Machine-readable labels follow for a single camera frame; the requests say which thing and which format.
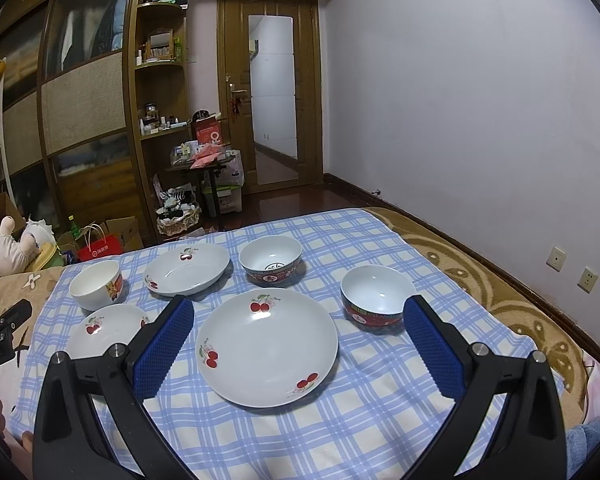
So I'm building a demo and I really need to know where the light blue towel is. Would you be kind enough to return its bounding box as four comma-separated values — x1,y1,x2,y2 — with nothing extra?
566,418,600,479

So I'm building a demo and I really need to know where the wooden door with glass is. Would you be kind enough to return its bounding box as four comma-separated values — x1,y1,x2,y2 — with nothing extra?
217,0,323,194

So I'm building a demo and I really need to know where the red patterned bowl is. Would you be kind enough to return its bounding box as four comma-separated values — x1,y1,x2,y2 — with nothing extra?
340,264,416,328
239,235,302,285

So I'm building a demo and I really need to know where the wall socket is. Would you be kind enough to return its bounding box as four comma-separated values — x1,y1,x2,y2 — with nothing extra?
546,246,567,272
578,266,598,294

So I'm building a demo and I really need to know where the lower wall socket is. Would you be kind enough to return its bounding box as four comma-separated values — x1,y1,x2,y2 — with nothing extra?
578,266,598,294

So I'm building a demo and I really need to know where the cardboard box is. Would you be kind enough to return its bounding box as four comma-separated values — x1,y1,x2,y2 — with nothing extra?
106,216,143,252

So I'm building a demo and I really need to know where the upper wall socket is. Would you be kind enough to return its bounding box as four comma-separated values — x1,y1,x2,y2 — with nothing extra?
546,246,567,272

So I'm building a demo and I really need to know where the wooden wardrobe cabinet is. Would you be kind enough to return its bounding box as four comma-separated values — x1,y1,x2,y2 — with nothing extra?
0,0,191,244

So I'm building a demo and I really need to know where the blue checked blanket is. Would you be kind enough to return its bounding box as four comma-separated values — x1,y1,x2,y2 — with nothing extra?
9,207,566,480

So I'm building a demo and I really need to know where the white bowl orange label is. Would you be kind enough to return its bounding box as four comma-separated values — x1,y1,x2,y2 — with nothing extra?
68,260,123,312

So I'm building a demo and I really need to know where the brown floral bedspread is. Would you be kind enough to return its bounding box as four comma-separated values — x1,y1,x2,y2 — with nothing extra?
0,207,600,428

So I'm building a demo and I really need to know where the small black side table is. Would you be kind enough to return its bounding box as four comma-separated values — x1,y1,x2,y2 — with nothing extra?
166,155,235,232

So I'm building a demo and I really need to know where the wicker basket with items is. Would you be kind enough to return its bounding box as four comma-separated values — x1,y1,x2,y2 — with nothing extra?
155,184,201,237

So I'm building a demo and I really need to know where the red box on table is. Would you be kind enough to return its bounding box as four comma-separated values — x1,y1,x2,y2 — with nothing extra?
193,116,224,145

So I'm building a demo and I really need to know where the red paper gift bag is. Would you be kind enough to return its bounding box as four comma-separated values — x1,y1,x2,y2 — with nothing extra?
77,223,123,262

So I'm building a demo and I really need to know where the large cherry plate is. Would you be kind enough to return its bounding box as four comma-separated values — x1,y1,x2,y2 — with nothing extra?
196,288,339,408

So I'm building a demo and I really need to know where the white storage box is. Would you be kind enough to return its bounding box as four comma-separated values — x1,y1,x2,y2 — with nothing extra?
203,185,242,218

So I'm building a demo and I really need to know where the pink plush toy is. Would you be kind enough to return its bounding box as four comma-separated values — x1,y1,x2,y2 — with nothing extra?
0,216,40,278

